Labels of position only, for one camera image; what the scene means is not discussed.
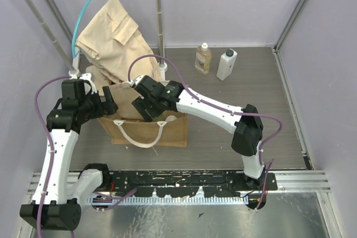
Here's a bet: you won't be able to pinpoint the brown burlap canvas bag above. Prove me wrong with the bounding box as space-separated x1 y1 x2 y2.
98 83 188 148

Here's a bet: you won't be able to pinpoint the clear amber liquid bottle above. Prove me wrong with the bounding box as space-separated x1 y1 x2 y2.
195 42 212 75

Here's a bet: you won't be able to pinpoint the green bottle cream cap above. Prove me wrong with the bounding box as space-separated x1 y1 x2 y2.
156 111 175 121

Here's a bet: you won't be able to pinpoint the cream bottle with cap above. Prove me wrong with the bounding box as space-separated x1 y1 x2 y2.
165 115 177 122

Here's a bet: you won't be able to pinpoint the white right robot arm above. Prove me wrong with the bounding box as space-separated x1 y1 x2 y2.
129 75 266 190

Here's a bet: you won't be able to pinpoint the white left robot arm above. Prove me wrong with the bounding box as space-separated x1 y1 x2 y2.
20 73 118 231

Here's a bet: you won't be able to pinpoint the teal clothes hanger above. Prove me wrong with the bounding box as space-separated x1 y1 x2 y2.
71 0 129 58

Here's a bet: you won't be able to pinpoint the beige cloth trousers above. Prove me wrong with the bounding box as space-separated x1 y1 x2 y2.
75 0 153 86

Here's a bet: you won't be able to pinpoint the white rectangular bottle dark cap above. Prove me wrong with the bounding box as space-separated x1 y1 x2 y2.
216 49 237 81

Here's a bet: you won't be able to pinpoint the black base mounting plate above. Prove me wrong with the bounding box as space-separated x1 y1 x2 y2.
96 170 278 198

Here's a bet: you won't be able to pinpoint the white slotted cable duct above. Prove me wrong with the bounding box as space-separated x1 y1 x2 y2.
86 195 249 206

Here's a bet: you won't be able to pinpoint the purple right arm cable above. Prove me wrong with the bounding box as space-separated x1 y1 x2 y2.
127 54 283 211

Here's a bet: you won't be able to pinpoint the aluminium frame rail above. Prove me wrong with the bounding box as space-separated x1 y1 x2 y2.
27 171 331 194

